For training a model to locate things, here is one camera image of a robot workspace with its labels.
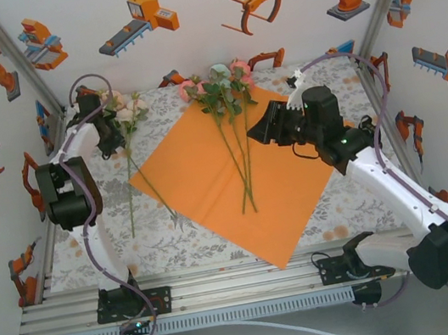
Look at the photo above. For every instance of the black ribbon with gold print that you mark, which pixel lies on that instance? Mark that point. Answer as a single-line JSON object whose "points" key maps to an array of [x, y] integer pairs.
{"points": [[365, 123]]}

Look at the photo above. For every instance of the grey floral tablecloth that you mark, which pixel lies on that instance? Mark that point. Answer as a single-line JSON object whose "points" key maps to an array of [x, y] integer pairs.
{"points": [[177, 248]]}

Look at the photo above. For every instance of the aluminium frame rail with slots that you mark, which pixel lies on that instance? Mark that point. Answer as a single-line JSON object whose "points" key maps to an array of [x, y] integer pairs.
{"points": [[244, 288]]}

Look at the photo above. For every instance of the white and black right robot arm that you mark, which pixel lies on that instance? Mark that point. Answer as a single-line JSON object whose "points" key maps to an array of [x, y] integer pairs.
{"points": [[444, 251]]}

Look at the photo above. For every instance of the small black controller board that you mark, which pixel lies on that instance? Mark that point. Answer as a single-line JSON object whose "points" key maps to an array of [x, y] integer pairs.
{"points": [[367, 291], [136, 326]]}

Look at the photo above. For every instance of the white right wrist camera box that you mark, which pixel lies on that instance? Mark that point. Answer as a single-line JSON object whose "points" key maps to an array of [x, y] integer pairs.
{"points": [[296, 99]]}

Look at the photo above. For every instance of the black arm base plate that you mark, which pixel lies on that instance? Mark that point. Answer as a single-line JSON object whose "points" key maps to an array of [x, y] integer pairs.
{"points": [[332, 272], [160, 300]]}

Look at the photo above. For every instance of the aluminium side rail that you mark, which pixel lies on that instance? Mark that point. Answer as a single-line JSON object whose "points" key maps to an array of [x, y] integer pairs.
{"points": [[370, 87], [46, 266]]}

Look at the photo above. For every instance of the orange wrapping paper sheet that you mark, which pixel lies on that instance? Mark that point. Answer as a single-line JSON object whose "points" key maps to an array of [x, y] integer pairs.
{"points": [[210, 187]]}

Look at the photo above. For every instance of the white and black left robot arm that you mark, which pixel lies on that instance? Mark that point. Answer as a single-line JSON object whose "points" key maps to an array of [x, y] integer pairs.
{"points": [[65, 194]]}

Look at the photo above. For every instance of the pink fake rose stem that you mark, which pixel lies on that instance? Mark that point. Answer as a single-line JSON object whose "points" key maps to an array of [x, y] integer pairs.
{"points": [[239, 68], [189, 90]]}

